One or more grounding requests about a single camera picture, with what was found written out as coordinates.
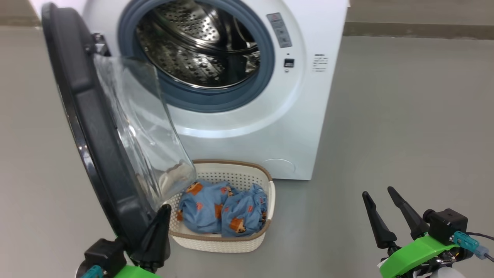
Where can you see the white perforated laundry basket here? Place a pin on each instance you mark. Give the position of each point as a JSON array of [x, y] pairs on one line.
[[231, 243]]

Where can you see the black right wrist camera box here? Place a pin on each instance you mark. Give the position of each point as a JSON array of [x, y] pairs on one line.
[[445, 226]]

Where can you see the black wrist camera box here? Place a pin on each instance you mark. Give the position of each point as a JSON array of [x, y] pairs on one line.
[[445, 226], [104, 255]]

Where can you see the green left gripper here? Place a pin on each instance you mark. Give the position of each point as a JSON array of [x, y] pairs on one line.
[[135, 272]]

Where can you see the black round glass washer door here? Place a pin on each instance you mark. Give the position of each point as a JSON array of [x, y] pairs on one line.
[[88, 116]]

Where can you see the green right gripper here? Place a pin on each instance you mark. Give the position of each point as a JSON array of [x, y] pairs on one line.
[[413, 255]]

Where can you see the white front-load washing machine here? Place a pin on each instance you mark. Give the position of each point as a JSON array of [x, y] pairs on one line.
[[301, 116]]

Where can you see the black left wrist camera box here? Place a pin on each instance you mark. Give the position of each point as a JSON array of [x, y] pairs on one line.
[[104, 255]]

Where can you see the small black text label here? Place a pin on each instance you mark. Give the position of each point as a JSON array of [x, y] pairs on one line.
[[320, 63]]

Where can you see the round white filter cover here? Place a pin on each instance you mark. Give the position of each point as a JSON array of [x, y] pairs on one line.
[[279, 166]]

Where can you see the stainless steel washing machine drum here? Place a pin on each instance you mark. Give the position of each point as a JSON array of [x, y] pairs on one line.
[[185, 58]]

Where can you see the blue cartoon print garment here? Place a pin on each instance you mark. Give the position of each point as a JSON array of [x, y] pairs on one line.
[[247, 212], [202, 208]]

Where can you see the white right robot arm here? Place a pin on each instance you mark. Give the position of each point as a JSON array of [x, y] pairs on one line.
[[444, 273]]

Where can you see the grey warning sticker strip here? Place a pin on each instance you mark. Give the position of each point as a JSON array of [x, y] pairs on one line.
[[279, 31]]

